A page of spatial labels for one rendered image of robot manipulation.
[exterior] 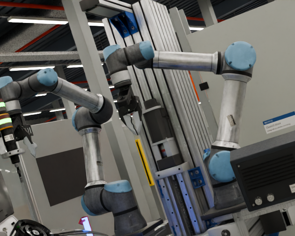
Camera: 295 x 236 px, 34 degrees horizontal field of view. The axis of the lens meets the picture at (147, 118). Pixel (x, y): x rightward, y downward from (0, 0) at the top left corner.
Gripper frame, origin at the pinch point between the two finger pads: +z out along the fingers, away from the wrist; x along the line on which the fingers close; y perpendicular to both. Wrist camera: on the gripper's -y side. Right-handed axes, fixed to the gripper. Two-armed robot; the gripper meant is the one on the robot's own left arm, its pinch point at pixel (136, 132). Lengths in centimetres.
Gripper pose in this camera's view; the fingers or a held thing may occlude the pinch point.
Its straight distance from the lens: 188.9
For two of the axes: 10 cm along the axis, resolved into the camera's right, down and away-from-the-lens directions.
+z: 3.1, 9.5, -0.8
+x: -9.2, 3.2, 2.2
